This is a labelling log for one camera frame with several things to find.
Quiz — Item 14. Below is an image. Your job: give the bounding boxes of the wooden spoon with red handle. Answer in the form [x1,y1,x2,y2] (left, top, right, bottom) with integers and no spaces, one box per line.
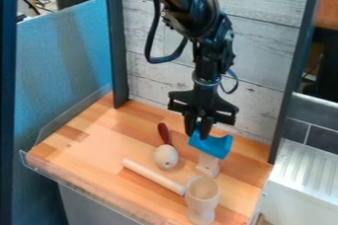
[152,121,182,172]

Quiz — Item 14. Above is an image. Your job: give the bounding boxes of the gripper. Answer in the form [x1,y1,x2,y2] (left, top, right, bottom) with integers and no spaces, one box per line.
[166,80,242,140]

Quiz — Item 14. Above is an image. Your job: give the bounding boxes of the wooden cube block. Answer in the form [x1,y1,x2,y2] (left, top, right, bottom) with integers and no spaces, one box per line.
[194,150,222,180]

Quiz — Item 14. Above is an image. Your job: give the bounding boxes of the toy sink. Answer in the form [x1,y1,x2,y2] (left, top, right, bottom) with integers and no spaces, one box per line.
[261,137,338,225]

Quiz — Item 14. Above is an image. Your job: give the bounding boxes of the translucent cup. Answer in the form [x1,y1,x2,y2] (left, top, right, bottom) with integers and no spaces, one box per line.
[183,175,222,225]

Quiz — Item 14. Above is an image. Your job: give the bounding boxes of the blue curl block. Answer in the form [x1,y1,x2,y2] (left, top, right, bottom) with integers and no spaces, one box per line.
[187,129,235,161]

